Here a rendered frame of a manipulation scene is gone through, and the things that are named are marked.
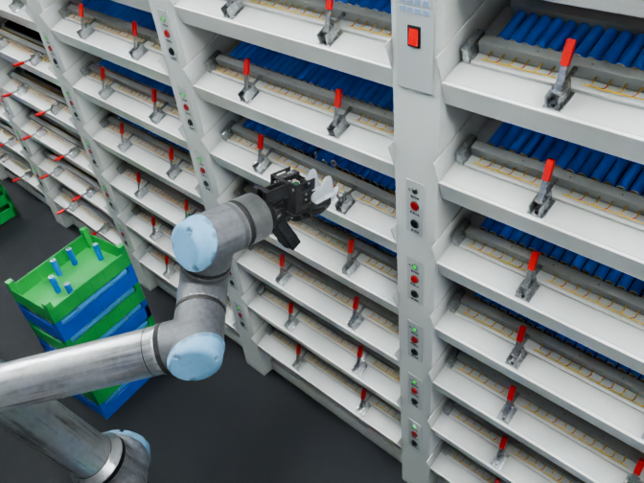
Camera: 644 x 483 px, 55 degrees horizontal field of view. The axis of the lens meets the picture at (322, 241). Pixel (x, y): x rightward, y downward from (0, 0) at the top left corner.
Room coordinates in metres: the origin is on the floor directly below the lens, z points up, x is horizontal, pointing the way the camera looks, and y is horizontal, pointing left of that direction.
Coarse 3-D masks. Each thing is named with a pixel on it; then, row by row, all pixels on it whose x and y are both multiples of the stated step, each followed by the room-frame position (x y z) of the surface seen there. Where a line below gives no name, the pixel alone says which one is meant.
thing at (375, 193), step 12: (240, 132) 1.40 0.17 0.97; (252, 132) 1.39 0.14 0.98; (252, 144) 1.36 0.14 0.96; (264, 144) 1.33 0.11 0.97; (276, 144) 1.32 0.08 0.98; (288, 156) 1.27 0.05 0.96; (300, 156) 1.25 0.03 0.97; (312, 168) 1.22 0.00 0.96; (324, 168) 1.19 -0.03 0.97; (336, 180) 1.16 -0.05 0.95; (348, 180) 1.13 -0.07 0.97; (360, 180) 1.12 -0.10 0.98; (360, 192) 1.11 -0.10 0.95; (372, 192) 1.08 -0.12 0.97; (384, 192) 1.07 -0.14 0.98; (372, 204) 1.06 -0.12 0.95
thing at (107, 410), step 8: (128, 384) 1.39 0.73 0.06; (136, 384) 1.41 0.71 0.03; (120, 392) 1.37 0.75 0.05; (128, 392) 1.38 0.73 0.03; (80, 400) 1.38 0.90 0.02; (88, 400) 1.35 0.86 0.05; (112, 400) 1.34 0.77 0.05; (120, 400) 1.35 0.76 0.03; (96, 408) 1.33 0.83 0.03; (104, 408) 1.31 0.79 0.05; (112, 408) 1.33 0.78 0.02; (104, 416) 1.30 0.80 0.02
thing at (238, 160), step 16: (224, 128) 1.43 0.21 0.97; (208, 144) 1.40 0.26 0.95; (224, 144) 1.41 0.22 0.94; (240, 144) 1.39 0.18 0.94; (256, 144) 1.37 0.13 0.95; (224, 160) 1.36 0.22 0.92; (240, 160) 1.34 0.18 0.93; (256, 160) 1.32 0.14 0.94; (288, 160) 1.28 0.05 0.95; (256, 176) 1.27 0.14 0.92; (320, 176) 1.20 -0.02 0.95; (352, 192) 1.12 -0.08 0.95; (352, 208) 1.08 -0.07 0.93; (368, 208) 1.07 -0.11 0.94; (352, 224) 1.05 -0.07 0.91; (368, 224) 1.02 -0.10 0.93; (384, 224) 1.01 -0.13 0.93; (384, 240) 0.98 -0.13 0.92
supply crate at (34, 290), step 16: (80, 240) 1.63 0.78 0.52; (96, 240) 1.62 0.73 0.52; (64, 256) 1.58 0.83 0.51; (80, 256) 1.60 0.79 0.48; (96, 256) 1.59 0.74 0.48; (112, 256) 1.58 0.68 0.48; (32, 272) 1.49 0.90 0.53; (48, 272) 1.52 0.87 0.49; (64, 272) 1.52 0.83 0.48; (80, 272) 1.51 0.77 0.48; (96, 272) 1.51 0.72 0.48; (112, 272) 1.48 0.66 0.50; (16, 288) 1.42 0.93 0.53; (32, 288) 1.47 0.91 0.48; (48, 288) 1.46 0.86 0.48; (64, 288) 1.45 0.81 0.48; (80, 288) 1.39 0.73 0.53; (96, 288) 1.42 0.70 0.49; (32, 304) 1.35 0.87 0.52; (48, 304) 1.31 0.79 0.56; (64, 304) 1.34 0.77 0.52
